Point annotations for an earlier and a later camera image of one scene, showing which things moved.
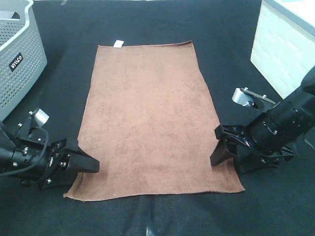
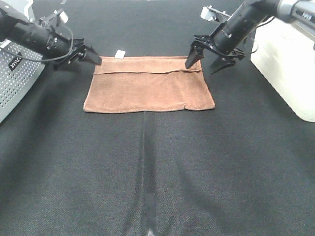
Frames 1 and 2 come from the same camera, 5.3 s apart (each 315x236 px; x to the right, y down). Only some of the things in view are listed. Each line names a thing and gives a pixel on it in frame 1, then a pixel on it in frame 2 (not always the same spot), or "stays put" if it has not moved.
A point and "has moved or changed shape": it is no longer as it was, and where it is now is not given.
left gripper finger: (78, 161) to (91, 56)
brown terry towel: (146, 118) has moved or changed shape
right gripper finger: (246, 162) to (228, 61)
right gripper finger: (223, 151) to (195, 54)
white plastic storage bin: (284, 46) stays put
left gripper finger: (61, 178) to (73, 66)
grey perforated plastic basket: (23, 56) stays put
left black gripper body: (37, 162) to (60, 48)
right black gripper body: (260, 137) to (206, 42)
